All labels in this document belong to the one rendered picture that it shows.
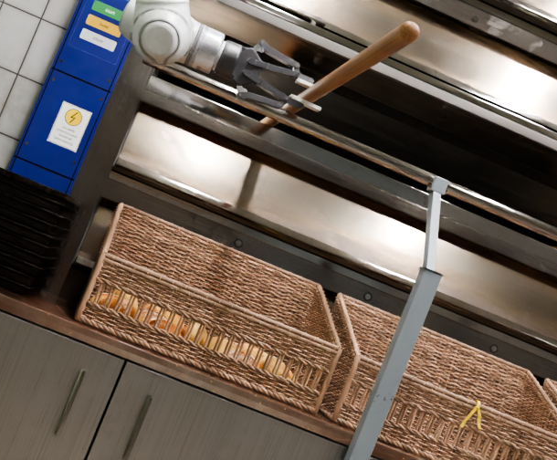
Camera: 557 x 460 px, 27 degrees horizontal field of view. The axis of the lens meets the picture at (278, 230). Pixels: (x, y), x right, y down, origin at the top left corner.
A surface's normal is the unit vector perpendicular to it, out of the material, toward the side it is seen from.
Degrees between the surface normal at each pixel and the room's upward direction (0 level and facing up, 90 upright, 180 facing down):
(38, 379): 90
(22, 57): 90
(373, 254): 70
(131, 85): 90
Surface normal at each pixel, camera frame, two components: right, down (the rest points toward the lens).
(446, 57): 0.26, -0.32
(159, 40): 0.04, 0.37
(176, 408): 0.14, 0.00
